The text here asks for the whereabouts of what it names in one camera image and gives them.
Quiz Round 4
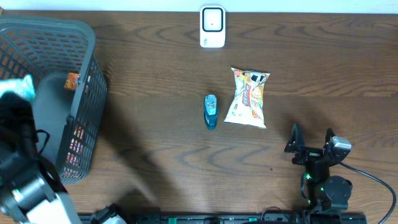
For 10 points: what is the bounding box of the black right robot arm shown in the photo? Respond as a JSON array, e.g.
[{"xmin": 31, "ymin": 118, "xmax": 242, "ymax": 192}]
[{"xmin": 284, "ymin": 123, "xmax": 353, "ymax": 223}]

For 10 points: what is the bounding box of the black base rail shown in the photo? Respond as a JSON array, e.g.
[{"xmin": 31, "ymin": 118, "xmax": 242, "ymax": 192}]
[{"xmin": 79, "ymin": 203, "xmax": 368, "ymax": 224}]

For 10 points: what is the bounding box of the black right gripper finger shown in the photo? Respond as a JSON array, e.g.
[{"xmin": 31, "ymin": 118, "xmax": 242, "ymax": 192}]
[
  {"xmin": 284, "ymin": 123, "xmax": 305, "ymax": 153},
  {"xmin": 325, "ymin": 128, "xmax": 335, "ymax": 146}
]

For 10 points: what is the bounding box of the blue liquid bottle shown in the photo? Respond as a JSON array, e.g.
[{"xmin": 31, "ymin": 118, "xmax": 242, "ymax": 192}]
[{"xmin": 203, "ymin": 95, "xmax": 218, "ymax": 129}]

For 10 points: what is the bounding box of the dark grey plastic basket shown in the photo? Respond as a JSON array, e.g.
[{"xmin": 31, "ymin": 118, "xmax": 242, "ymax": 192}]
[{"xmin": 1, "ymin": 15, "xmax": 108, "ymax": 184}]

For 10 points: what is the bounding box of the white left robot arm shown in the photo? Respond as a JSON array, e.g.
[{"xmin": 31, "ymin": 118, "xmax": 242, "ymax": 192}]
[{"xmin": 1, "ymin": 91, "xmax": 81, "ymax": 223}]

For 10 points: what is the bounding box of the teal white wipes pack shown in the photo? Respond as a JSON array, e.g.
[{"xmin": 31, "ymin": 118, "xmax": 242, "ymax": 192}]
[{"xmin": 0, "ymin": 75, "xmax": 36, "ymax": 102}]

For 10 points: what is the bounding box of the white barcode scanner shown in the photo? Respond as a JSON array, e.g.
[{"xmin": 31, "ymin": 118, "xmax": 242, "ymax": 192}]
[{"xmin": 200, "ymin": 6, "xmax": 226, "ymax": 48}]

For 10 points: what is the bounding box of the small orange snack packet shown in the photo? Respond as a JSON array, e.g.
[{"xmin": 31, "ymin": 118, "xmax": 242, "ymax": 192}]
[{"xmin": 64, "ymin": 73, "xmax": 80, "ymax": 90}]

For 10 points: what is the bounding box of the yellow snack bag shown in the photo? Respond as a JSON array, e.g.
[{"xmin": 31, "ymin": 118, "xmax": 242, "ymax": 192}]
[{"xmin": 224, "ymin": 67, "xmax": 270, "ymax": 129}]

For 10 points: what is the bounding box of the black camera cable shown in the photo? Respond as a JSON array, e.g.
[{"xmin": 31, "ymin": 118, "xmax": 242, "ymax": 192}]
[{"xmin": 338, "ymin": 161, "xmax": 397, "ymax": 224}]

